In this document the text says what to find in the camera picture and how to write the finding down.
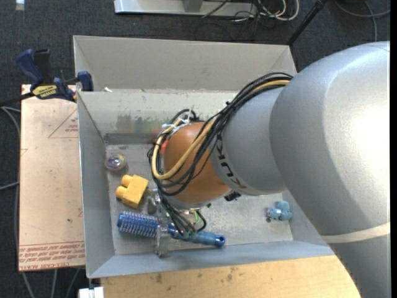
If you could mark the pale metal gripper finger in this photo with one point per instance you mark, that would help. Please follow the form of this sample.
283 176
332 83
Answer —
151 206
162 242

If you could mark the blue hairbrush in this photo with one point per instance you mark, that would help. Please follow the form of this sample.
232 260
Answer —
136 223

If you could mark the yellow toy building block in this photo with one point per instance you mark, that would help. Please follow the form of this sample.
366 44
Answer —
132 190

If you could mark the light blue toy animal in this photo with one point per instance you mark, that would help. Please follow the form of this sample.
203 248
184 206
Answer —
280 213

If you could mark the brown cardboard board, red print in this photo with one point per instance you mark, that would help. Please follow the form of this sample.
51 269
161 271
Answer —
49 172

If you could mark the grey metal bin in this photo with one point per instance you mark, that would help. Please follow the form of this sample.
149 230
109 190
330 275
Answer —
173 70

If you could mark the black cylinder on white bracket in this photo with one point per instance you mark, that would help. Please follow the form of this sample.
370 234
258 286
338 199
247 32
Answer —
232 195

